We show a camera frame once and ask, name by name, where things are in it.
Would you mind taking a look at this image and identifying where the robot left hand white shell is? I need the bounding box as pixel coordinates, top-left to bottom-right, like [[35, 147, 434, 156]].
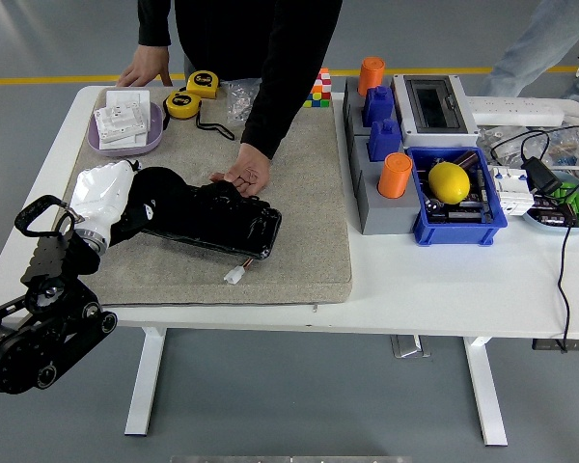
[[69, 158, 158, 247]]

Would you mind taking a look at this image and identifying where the person's right hand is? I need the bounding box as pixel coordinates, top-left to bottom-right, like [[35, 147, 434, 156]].
[[116, 44, 174, 89]]

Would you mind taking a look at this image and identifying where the person's left hand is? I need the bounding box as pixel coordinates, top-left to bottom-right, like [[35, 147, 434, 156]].
[[209, 143, 273, 198]]

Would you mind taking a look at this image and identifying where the glossy black panel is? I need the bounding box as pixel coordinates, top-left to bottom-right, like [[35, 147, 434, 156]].
[[142, 185, 284, 261]]

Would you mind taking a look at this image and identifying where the black rag with red mark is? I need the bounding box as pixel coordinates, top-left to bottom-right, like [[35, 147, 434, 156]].
[[124, 166, 245, 228]]

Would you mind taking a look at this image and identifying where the white socket module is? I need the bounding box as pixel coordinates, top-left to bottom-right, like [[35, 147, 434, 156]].
[[94, 103, 150, 144]]

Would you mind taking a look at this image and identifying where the grey-brown mat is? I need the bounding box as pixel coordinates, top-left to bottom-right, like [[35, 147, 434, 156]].
[[52, 85, 356, 309]]

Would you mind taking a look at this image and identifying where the clear plastic bag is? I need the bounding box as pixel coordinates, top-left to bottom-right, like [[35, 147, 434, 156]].
[[220, 78, 262, 129]]

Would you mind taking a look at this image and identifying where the purple oval tray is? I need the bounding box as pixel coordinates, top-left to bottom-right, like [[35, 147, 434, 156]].
[[87, 100, 166, 159]]

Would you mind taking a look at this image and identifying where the person's torso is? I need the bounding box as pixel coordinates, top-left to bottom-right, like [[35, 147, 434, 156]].
[[172, 0, 329, 82]]

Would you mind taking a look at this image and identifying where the colourful puzzle cube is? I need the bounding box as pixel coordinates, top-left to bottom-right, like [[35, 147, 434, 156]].
[[302, 67, 333, 110]]

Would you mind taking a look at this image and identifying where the grey block holder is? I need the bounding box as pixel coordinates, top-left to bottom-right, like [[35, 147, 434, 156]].
[[350, 134, 424, 236], [342, 75, 406, 139]]

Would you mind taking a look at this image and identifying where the blue block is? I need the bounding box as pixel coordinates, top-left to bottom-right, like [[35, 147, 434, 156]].
[[363, 85, 397, 129], [368, 118, 404, 163]]

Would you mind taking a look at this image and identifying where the orange cylinder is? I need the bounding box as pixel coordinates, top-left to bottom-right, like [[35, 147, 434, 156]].
[[357, 56, 387, 97], [376, 152, 414, 200]]

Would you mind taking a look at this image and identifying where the yellow lemon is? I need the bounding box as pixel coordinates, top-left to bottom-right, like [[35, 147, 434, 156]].
[[427, 161, 472, 204]]

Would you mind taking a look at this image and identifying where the white table leg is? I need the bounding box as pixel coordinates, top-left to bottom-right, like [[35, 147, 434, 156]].
[[124, 326, 169, 438], [462, 336, 509, 448]]

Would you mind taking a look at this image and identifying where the blue plastic bin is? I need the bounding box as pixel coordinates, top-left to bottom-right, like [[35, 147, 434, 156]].
[[404, 146, 509, 248]]

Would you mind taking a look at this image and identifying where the brown cylinder capacitor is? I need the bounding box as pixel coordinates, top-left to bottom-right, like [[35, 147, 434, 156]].
[[453, 150, 480, 170]]

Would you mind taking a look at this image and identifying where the black electronic module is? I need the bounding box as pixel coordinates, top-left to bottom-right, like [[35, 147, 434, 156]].
[[427, 200, 493, 224]]

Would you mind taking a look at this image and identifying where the metal floor plate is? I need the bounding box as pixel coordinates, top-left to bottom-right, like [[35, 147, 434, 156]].
[[390, 334, 431, 359]]

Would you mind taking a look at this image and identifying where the clear bag of metal parts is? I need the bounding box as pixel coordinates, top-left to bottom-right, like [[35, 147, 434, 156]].
[[477, 124, 551, 168]]

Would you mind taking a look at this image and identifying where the white circuit breaker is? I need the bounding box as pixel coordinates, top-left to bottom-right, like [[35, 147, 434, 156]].
[[486, 163, 537, 217]]

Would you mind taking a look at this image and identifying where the white power strip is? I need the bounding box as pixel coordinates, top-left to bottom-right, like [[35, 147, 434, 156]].
[[465, 95, 566, 127]]

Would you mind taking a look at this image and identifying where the black power adapter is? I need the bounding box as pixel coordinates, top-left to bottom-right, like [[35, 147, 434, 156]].
[[520, 157, 565, 197]]

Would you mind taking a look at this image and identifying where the black relay module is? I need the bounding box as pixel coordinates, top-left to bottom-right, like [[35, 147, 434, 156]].
[[530, 195, 578, 228]]

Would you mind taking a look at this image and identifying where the bystander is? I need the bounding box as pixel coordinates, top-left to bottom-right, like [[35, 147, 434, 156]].
[[477, 0, 579, 117]]

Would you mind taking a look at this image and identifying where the light blue dish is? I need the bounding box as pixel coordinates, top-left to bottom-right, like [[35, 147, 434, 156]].
[[521, 169, 579, 236]]

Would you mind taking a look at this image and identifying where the clear bag of blue parts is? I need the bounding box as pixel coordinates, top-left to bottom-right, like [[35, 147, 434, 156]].
[[547, 129, 579, 168]]

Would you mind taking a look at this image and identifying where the flat white switch plate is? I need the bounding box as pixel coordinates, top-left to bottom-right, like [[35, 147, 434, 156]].
[[104, 89, 152, 110]]

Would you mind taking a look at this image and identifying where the yellow tape measure black strap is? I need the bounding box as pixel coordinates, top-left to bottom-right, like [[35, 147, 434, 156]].
[[161, 90, 236, 142]]

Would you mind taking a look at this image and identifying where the white switch plate with print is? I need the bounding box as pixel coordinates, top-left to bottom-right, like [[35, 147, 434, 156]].
[[98, 132, 149, 150]]

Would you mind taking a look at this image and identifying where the white wire connector plug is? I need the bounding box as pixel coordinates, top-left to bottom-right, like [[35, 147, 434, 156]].
[[223, 259, 255, 285]]

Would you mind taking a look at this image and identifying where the grey electrical enclosure box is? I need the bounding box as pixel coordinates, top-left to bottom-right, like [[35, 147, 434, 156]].
[[390, 73, 482, 150]]

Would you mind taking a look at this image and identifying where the black power cable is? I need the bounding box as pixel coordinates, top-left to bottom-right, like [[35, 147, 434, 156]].
[[490, 125, 579, 354]]

